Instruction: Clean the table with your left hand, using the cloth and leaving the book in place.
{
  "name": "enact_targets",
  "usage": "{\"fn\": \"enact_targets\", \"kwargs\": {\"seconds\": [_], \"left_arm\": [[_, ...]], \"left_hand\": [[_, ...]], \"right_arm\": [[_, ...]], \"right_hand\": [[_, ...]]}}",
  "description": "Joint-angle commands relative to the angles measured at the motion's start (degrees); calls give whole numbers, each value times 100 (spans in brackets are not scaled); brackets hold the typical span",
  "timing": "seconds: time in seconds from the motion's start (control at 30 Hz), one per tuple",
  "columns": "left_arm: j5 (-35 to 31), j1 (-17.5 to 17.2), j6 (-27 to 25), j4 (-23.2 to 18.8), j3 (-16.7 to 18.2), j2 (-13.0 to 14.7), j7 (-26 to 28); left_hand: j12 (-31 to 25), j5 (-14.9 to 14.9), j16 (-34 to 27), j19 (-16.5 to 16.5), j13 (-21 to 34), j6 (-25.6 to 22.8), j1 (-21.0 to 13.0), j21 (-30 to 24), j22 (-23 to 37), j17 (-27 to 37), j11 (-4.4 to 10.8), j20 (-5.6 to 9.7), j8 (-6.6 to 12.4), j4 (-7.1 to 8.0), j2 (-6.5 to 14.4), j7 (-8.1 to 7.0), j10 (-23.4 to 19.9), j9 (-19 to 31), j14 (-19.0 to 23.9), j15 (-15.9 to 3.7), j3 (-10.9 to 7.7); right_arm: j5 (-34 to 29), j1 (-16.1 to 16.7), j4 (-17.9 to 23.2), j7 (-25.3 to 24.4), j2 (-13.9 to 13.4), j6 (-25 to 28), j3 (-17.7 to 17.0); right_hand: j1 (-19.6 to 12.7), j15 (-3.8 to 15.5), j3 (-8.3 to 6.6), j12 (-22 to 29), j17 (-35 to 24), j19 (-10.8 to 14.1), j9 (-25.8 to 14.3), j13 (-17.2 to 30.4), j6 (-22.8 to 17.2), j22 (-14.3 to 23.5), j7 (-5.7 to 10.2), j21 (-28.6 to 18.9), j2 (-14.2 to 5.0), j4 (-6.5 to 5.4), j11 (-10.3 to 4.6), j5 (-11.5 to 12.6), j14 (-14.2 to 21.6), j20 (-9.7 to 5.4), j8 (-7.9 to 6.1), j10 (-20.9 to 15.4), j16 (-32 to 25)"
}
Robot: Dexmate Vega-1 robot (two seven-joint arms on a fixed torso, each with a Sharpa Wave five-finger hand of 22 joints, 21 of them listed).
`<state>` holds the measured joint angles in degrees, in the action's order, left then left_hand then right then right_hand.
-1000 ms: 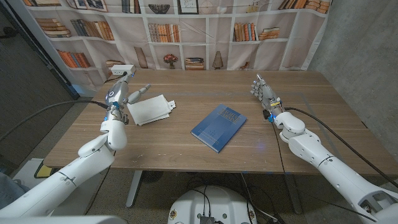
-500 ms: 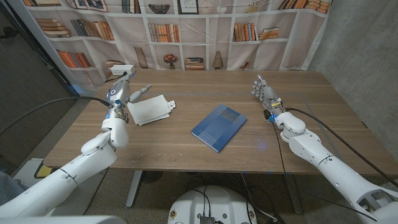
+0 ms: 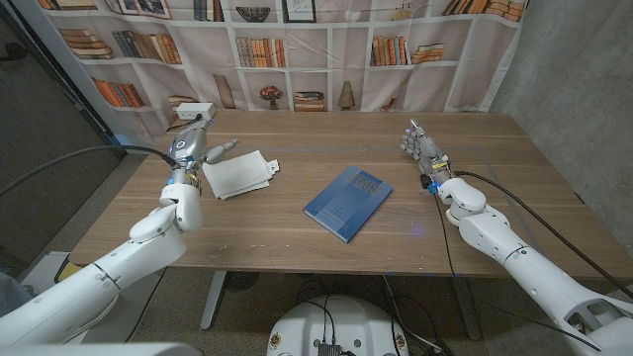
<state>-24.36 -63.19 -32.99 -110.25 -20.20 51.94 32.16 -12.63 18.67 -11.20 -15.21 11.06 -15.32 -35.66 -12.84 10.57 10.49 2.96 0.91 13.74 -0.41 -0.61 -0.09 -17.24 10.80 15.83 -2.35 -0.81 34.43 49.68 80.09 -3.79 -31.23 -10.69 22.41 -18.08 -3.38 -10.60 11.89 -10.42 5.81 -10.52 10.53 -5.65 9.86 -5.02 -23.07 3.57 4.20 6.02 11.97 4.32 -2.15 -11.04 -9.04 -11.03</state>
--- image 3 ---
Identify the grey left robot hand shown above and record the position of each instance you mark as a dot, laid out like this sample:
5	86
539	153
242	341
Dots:
190	146

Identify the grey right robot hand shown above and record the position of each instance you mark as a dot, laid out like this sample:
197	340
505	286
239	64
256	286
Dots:
427	151

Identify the white cloth with label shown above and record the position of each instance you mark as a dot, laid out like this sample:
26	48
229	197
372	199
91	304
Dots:
237	174

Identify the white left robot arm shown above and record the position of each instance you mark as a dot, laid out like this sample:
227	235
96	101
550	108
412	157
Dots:
114	267

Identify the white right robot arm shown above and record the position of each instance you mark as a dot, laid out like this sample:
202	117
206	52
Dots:
534	267

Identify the blue hardcover book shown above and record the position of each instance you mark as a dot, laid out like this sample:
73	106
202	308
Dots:
348	203

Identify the white power strip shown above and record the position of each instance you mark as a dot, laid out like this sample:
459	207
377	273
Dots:
194	111

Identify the printed bookshelf backdrop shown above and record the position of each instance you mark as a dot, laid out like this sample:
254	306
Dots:
306	79

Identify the dark perforated panel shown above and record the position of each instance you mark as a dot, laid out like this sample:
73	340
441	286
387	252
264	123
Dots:
44	148

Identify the white table leg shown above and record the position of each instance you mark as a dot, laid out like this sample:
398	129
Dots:
213	301

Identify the dark table leg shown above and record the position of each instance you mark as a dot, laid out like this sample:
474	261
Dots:
467	306

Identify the yellow and black floor marker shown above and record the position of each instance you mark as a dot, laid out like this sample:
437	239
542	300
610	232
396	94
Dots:
66	271

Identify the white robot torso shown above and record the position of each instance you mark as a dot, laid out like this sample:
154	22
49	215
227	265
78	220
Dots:
341	324

